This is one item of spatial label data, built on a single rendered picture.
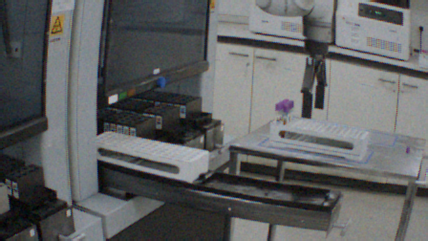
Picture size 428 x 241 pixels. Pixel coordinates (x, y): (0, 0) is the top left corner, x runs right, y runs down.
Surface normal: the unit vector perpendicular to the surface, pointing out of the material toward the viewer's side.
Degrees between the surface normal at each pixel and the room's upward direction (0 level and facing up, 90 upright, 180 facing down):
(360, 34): 90
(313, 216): 90
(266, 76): 90
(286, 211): 90
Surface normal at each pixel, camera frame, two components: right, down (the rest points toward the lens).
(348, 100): -0.43, 0.20
